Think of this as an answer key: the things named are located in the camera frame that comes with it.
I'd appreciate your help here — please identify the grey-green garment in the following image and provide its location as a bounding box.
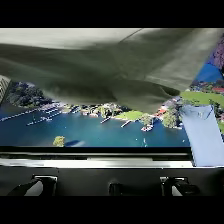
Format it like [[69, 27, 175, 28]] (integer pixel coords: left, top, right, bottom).
[[0, 27, 224, 115]]

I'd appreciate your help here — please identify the light blue garment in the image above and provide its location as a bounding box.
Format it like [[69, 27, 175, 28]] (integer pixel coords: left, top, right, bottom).
[[180, 104, 224, 168]]

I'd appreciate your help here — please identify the silver frame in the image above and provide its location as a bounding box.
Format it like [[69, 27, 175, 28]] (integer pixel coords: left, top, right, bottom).
[[0, 151, 224, 197]]

